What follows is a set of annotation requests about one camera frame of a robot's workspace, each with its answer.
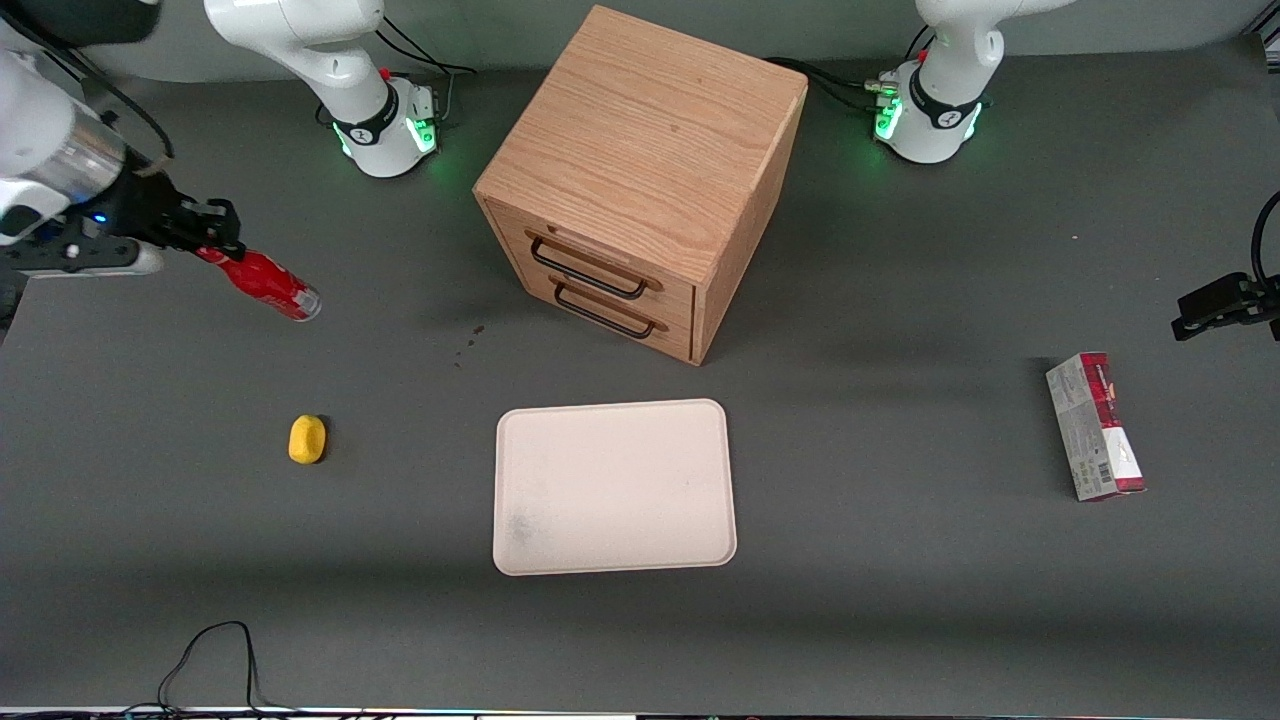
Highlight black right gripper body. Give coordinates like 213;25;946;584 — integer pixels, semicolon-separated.
92;170;193;253

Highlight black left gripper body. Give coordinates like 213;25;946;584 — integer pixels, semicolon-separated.
1242;276;1280;343

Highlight red coke bottle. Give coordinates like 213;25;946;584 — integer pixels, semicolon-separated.
196;246;323;323

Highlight beige plastic tray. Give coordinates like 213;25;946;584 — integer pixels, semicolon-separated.
493;399;738;577

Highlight grey and red carton box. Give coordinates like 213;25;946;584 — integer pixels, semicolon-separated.
1045;352;1147;503

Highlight yellow lemon toy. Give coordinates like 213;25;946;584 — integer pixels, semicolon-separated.
288;415;328;466

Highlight wooden drawer cabinet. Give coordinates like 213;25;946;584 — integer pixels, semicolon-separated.
473;5;809;367

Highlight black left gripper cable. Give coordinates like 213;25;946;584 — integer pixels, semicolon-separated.
1251;190;1280;293

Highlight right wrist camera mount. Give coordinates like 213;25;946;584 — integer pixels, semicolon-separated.
0;234;166;279

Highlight black right arm base cables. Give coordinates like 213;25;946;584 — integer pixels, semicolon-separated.
376;20;477;127

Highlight black arm base cables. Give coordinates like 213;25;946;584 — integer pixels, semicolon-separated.
376;20;477;127
765;28;936;115

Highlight black drawer handle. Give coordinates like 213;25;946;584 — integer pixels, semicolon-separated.
552;281;659;340
527;234;651;301

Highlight thin black loose cable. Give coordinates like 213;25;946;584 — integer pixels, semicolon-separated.
120;620;301;717

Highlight black left arm base cables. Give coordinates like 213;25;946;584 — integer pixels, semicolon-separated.
765;28;936;115

